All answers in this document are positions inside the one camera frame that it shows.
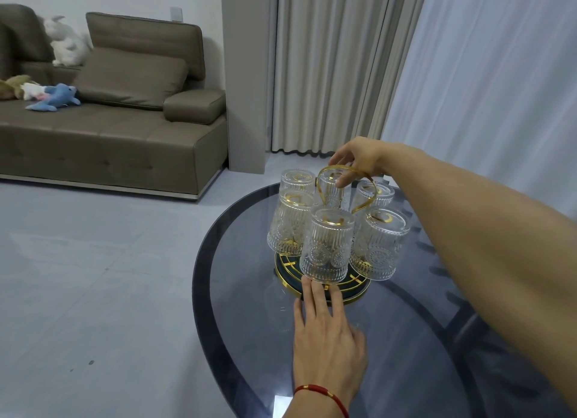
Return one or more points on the person's left hand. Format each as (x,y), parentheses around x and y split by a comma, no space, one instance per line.
(329,354)

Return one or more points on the person's right hand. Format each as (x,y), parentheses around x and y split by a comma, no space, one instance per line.
(365,156)

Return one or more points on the clear ribbed glass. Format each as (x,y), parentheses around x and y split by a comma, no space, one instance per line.
(333,197)
(327,251)
(297,181)
(381,194)
(381,246)
(288,224)

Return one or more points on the person's right forearm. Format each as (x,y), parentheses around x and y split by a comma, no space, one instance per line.
(496,260)

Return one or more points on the round dark glass table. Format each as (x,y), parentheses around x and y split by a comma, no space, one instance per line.
(252,332)

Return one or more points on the beige curtain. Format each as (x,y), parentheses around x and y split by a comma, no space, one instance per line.
(329,62)

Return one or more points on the white sheer curtain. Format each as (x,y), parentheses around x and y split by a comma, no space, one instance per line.
(496,71)

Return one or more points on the brown sofa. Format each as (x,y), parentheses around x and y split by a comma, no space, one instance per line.
(135,152)

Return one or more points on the brown sofa cushion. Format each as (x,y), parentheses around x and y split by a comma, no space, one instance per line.
(130,77)

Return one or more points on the blue plush toy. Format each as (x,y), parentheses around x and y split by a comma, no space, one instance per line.
(56,98)

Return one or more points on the white plush rabbit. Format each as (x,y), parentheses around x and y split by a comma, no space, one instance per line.
(67,48)

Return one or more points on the pink and white plush toy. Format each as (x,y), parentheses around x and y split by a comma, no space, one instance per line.
(31,91)

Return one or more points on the brown plush toy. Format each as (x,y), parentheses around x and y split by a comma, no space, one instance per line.
(11,86)

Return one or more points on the white wall switch plate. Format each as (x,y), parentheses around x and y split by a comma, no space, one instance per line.
(176,14)

